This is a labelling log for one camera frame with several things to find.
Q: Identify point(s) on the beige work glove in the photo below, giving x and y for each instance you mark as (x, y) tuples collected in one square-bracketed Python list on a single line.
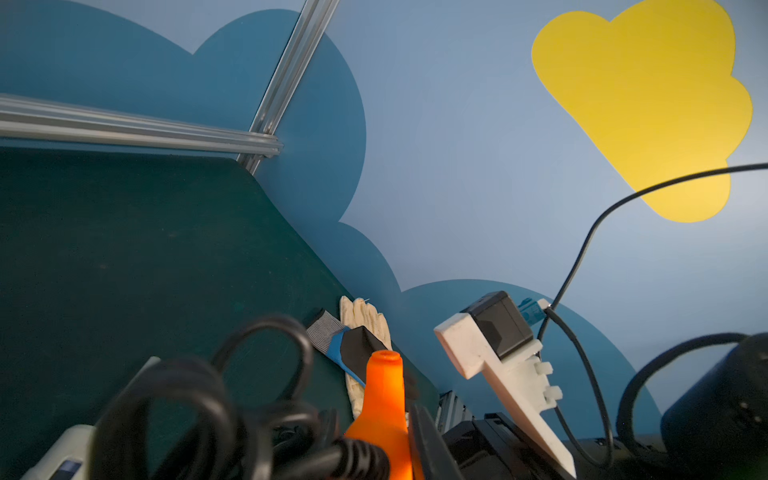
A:
[(356, 313)]

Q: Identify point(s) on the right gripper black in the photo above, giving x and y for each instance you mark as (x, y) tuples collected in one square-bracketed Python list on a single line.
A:
[(495, 448)]

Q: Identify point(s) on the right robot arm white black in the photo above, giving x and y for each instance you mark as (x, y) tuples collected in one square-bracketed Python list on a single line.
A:
[(716, 430)]

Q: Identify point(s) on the orange glue gun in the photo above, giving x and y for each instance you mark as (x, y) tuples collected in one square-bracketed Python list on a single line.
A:
[(382, 421)]

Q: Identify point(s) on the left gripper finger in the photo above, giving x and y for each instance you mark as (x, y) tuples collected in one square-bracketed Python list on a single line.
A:
[(430, 456)]

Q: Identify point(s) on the large white Greeler glue gun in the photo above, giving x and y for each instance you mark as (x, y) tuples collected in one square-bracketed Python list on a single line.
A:
[(70, 455)]

